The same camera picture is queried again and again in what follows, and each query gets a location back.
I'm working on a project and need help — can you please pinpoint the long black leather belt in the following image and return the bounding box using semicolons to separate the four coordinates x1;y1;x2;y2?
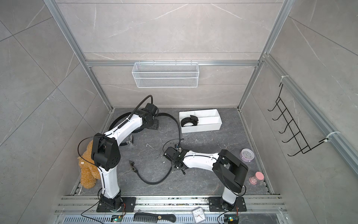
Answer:
180;115;199;127

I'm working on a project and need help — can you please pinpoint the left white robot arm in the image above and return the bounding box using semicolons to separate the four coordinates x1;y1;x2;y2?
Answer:
91;103;158;199

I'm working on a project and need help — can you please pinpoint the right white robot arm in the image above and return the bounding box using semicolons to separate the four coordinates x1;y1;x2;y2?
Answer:
164;147;249;210

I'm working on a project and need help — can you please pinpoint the white divided storage box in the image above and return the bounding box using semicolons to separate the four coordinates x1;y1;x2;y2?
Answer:
179;109;222;133

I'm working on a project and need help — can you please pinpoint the curled black belt with buckle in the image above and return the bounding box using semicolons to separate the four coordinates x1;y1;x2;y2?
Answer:
109;112;144;147

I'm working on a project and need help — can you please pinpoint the small white clock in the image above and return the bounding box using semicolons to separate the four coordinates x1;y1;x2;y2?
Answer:
192;207;206;224

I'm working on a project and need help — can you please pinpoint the pink round container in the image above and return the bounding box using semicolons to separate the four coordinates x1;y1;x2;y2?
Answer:
240;148;255;162

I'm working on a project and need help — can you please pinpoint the black comb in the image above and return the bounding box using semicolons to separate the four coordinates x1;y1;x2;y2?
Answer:
133;212;177;223

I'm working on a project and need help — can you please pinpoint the brown teddy bear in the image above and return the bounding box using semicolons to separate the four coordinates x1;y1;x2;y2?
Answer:
78;141;101;189

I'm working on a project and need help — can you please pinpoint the white wire mesh basket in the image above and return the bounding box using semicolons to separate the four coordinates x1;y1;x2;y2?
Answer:
132;62;200;88

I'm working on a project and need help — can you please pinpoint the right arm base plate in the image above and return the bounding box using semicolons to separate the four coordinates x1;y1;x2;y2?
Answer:
207;197;247;212

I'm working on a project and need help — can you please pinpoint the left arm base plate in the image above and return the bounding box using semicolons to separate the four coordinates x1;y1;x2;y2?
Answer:
96;197;136;212

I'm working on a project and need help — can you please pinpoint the black wire hook rack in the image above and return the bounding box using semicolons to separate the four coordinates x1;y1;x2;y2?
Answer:
267;83;329;157

